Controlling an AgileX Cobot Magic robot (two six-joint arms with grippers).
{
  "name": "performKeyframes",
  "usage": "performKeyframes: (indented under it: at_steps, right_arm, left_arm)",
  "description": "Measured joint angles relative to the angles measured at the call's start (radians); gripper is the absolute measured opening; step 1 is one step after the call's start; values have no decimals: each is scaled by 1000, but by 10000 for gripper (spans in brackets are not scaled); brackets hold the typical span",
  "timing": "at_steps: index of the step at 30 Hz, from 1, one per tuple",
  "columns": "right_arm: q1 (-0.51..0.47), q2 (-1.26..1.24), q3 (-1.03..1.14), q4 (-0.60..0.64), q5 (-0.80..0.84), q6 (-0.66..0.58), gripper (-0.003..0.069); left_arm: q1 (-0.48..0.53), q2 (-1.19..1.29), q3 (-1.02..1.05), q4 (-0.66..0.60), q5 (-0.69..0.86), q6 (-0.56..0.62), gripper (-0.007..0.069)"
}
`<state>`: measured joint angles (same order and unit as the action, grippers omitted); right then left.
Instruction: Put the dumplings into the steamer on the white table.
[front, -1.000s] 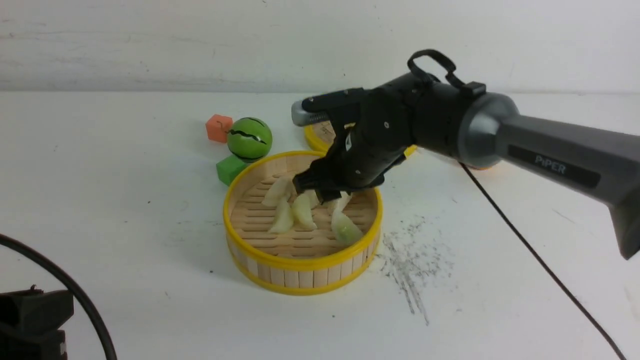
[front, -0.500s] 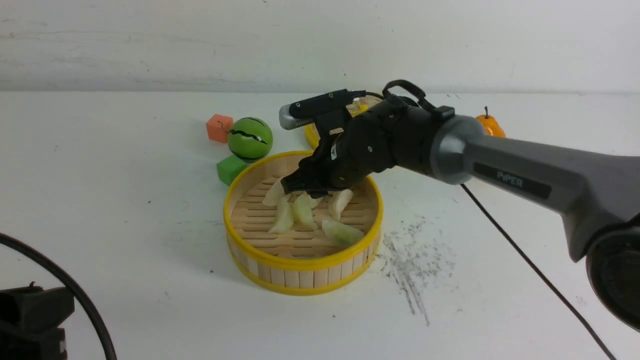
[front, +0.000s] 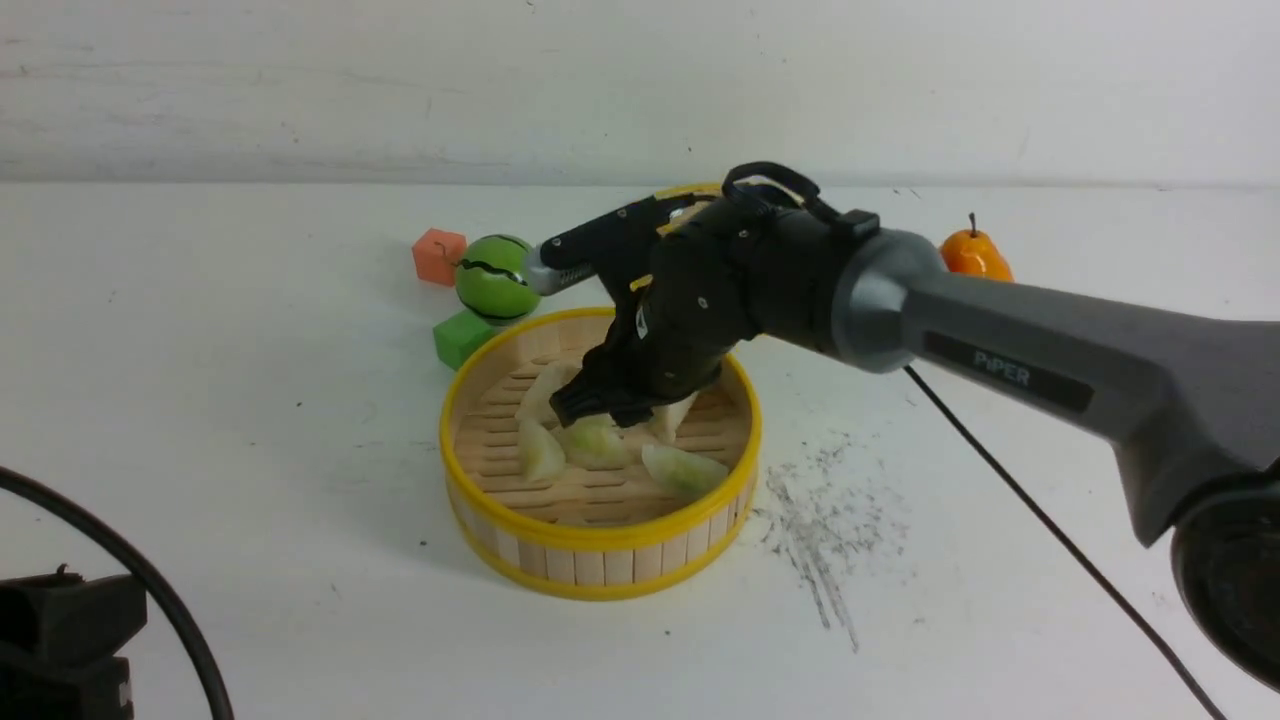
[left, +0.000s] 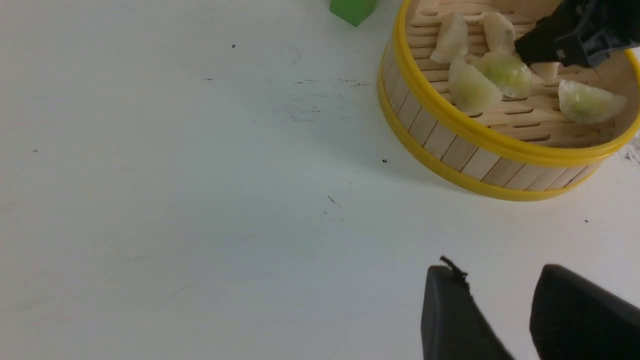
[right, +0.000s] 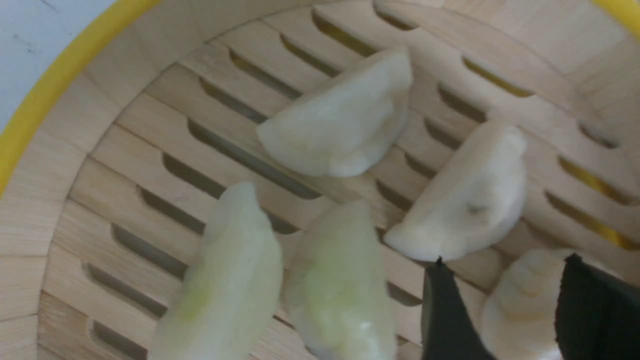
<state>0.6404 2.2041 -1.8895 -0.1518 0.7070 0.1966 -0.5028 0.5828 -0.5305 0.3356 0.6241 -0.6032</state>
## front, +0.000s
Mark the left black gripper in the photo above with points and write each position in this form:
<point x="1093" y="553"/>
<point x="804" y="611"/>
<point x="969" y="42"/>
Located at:
<point x="61" y="637"/>

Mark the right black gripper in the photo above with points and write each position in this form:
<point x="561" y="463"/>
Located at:
<point x="663" y="346"/>

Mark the white dumpling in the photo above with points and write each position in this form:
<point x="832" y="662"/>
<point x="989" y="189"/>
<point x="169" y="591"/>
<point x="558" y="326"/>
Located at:
<point x="667" y="419"/>
<point x="535" y="404"/>

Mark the pale green dumpling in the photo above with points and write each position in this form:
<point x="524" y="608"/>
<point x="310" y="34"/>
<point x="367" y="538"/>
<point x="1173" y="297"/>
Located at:
<point x="682" y="473"/>
<point x="594" y="443"/>
<point x="540" y="454"/>

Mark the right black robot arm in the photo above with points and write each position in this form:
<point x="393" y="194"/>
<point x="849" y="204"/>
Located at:
<point x="1190" y="405"/>

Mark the woven bamboo steamer lid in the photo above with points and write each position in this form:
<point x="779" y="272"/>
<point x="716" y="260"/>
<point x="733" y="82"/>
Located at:
<point x="656" y="216"/>

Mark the bamboo steamer tray yellow rim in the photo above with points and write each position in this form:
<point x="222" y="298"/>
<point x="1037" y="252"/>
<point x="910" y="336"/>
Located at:
<point x="598" y="535"/>

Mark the green toy watermelon ball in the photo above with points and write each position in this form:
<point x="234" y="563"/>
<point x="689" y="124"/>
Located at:
<point x="489" y="279"/>

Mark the green cube block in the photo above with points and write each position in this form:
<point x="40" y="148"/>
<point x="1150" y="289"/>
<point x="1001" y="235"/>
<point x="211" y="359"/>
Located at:
<point x="459" y="336"/>

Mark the orange cube block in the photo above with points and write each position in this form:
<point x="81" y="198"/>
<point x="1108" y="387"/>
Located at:
<point x="437" y="255"/>

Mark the orange toy pear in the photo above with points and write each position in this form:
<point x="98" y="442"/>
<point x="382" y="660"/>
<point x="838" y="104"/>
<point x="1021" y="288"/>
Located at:
<point x="972" y="252"/>

